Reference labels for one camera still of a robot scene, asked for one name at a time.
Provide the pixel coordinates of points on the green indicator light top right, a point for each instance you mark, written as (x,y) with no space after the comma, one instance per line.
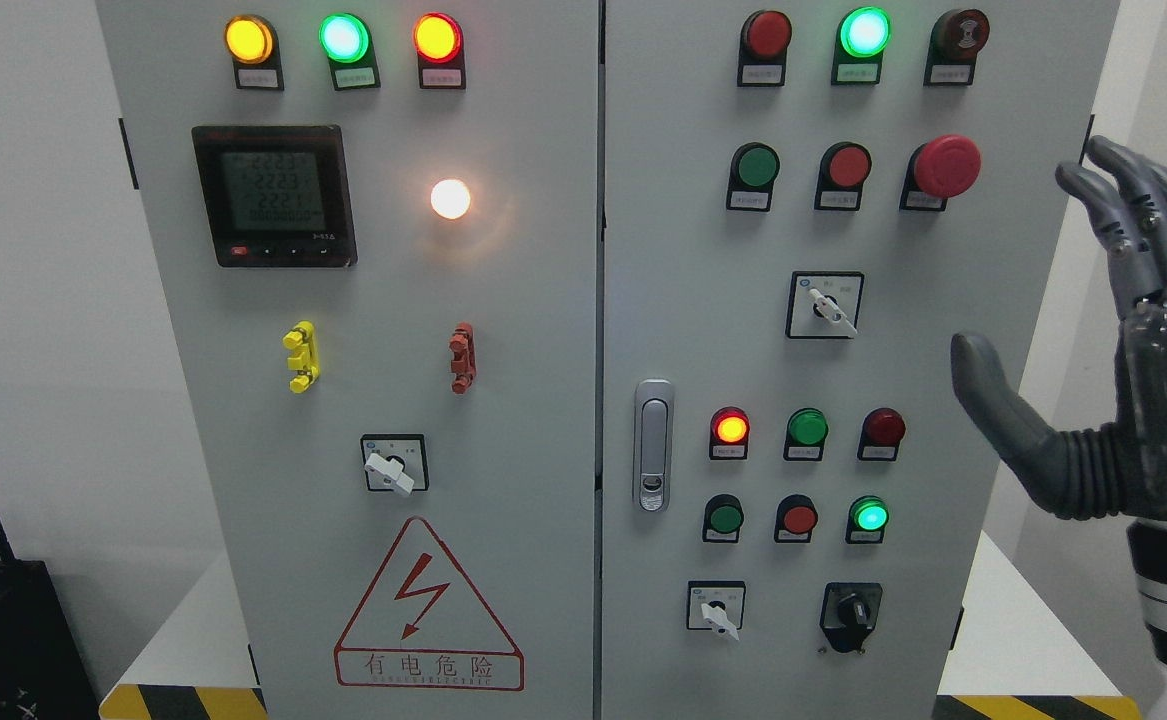
(861,40)

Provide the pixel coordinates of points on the gray rotary switch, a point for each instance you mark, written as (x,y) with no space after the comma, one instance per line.
(716,606)
(824,305)

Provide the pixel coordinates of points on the yellow terminal connector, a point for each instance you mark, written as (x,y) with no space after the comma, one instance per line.
(303,358)

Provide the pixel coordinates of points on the dark red buzzer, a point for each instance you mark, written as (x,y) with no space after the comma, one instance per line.
(957,38)

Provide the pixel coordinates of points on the red electric hazard warning sticker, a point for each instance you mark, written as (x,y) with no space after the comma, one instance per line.
(422,624)

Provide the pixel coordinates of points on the red indicator light top right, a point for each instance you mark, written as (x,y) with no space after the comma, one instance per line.
(763,45)

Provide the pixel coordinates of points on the green indicator light middle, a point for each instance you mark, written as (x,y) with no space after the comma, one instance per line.
(807,431)

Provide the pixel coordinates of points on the green indicator light top left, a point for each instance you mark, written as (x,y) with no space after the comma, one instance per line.
(348,45)

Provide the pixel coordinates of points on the orange red indicator light top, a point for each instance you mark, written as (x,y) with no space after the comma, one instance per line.
(438,40)

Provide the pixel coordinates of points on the red push button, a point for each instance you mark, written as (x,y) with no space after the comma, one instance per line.
(795,519)
(843,171)

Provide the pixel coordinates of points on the lit red indicator light middle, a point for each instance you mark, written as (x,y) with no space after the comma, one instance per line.
(729,434)

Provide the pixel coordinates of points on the green push button upper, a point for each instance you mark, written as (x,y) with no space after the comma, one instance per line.
(753,170)

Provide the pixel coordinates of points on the black digital power meter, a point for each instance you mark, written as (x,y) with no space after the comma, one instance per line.
(276,196)

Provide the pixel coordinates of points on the gray robotic hand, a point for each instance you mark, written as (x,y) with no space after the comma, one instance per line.
(1120,468)

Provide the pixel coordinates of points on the gray electrical cabinet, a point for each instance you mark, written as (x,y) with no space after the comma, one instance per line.
(596,138)

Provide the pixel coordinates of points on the yellow indicator light top left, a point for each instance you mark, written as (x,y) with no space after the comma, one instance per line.
(253,45)

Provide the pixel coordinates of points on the gray rotary switch left door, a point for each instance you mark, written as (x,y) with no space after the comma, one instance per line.
(395,463)

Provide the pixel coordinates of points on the black box with antenna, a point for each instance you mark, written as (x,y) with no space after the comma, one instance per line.
(42,674)

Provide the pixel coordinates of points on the silver door latch handle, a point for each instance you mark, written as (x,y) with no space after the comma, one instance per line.
(653,434)

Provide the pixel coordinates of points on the white glowing indicator light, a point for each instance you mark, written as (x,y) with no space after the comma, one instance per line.
(451,198)

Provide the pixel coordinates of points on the lit green push button lower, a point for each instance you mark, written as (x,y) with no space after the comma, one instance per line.
(867,518)

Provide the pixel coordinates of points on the red terminal connector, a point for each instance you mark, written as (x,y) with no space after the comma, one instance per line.
(462,365)

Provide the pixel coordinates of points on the red emergency stop button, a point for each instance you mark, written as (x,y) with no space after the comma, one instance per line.
(939,170)

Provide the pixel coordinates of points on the red push button upper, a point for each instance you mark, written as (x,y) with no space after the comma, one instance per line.
(843,171)

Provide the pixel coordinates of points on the red push button lower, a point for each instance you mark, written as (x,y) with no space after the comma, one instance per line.
(795,519)

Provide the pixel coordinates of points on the green indicator light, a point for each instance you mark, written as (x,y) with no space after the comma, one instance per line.
(807,431)
(861,40)
(348,45)

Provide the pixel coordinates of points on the black selector knob switch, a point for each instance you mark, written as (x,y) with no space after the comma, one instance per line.
(848,614)

